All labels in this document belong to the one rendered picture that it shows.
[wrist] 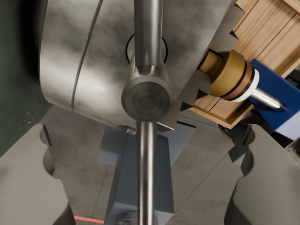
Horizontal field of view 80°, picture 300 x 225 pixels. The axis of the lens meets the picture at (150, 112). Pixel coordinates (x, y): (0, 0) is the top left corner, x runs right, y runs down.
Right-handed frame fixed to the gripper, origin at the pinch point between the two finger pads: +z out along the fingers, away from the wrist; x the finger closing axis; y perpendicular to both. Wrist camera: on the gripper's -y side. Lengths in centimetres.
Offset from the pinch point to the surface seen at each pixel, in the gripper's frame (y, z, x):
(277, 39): 0, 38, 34
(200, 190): 208, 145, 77
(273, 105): 9.3, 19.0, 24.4
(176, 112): 6.0, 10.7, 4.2
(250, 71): 2.1, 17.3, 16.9
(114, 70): -1.9, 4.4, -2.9
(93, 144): 125, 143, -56
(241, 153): 40, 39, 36
